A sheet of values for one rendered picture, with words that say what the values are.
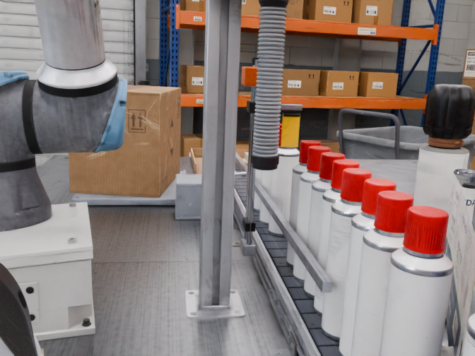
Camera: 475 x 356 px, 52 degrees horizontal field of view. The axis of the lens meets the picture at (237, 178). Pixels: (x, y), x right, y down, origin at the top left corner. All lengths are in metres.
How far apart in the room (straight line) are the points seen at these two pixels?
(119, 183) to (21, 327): 1.09
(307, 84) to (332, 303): 4.34
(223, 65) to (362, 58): 5.38
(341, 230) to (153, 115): 0.77
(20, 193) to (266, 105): 0.42
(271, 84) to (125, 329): 0.39
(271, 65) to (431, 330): 0.32
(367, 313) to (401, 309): 0.06
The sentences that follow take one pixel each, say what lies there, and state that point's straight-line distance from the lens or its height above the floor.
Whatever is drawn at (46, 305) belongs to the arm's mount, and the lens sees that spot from 0.71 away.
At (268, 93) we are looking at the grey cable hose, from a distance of 0.58.
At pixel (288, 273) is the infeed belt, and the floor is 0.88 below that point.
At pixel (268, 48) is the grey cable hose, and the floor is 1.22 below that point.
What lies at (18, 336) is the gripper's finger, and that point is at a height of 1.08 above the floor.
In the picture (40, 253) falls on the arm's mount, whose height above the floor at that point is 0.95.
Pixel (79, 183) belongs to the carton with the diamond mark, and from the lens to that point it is 1.34.
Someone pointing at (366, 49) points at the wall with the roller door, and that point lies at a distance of 6.07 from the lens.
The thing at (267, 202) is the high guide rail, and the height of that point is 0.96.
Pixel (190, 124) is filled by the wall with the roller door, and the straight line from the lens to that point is 5.25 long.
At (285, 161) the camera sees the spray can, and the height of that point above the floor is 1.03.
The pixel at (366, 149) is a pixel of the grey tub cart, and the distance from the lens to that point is 3.10.
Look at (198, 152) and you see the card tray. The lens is 1.92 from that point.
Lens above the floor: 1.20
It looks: 13 degrees down
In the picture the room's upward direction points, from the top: 2 degrees clockwise
